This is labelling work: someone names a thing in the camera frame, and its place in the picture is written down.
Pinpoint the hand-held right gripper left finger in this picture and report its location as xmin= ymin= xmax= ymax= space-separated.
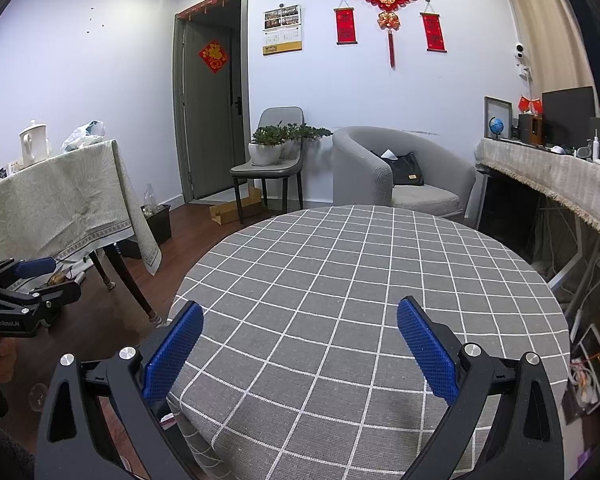
xmin=35 ymin=301 xmax=205 ymax=480

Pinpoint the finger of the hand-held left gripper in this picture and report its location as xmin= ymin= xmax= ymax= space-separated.
xmin=0 ymin=280 xmax=82 ymax=311
xmin=0 ymin=257 xmax=57 ymax=291

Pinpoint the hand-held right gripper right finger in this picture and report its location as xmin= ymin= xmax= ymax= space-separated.
xmin=396 ymin=296 xmax=566 ymax=480

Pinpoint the beige patterned tablecloth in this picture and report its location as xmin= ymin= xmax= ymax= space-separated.
xmin=0 ymin=138 xmax=158 ymax=276

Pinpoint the clear plastic lid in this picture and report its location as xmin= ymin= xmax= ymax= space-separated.
xmin=27 ymin=382 xmax=48 ymax=411

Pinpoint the grey checked tablecloth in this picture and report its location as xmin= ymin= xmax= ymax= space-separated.
xmin=167 ymin=205 xmax=571 ymax=480

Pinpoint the black floor bin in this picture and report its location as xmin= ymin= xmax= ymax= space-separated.
xmin=140 ymin=203 xmax=172 ymax=246

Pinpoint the white kettle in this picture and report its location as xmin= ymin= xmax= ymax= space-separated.
xmin=19 ymin=120 xmax=51 ymax=168

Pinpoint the white plastic bag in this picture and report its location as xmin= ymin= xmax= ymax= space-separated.
xmin=60 ymin=120 xmax=106 ymax=153

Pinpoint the flat cardboard box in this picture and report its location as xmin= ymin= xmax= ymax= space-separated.
xmin=210 ymin=187 xmax=263 ymax=226

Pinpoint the black handbag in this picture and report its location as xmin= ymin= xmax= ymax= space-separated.
xmin=372 ymin=151 xmax=425 ymax=187

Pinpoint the grey armchair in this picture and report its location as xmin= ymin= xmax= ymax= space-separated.
xmin=332 ymin=126 xmax=477 ymax=221

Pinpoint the beige fringed desk cloth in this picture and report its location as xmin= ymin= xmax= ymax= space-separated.
xmin=475 ymin=137 xmax=600 ymax=248

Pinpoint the grey door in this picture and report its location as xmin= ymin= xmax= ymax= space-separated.
xmin=174 ymin=0 xmax=253 ymax=206

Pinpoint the brown wooden box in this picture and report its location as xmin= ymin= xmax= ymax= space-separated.
xmin=518 ymin=114 xmax=545 ymax=145

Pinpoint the green potted plant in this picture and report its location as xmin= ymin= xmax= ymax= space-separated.
xmin=280 ymin=122 xmax=333 ymax=161

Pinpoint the grey dining chair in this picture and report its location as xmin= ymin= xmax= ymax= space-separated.
xmin=230 ymin=106 xmax=306 ymax=226

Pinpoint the black monitor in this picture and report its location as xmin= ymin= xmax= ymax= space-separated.
xmin=541 ymin=86 xmax=596 ymax=148

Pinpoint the red diamond door decoration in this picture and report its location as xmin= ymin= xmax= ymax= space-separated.
xmin=198 ymin=40 xmax=229 ymax=73

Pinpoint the red hanging scroll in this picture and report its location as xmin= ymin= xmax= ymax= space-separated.
xmin=420 ymin=0 xmax=448 ymax=53
xmin=333 ymin=0 xmax=359 ymax=46

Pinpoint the beige curtain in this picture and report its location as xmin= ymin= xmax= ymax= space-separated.
xmin=497 ymin=0 xmax=597 ymax=106

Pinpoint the grey tray with cables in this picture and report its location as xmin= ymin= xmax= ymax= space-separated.
xmin=569 ymin=324 xmax=600 ymax=416

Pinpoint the grey picture frame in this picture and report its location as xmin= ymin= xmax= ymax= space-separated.
xmin=483 ymin=96 xmax=513 ymax=141

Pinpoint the white security camera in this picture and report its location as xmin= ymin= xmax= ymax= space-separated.
xmin=511 ymin=40 xmax=533 ymax=81

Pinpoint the wall calendar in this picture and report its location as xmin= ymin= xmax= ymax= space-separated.
xmin=262 ymin=5 xmax=303 ymax=56

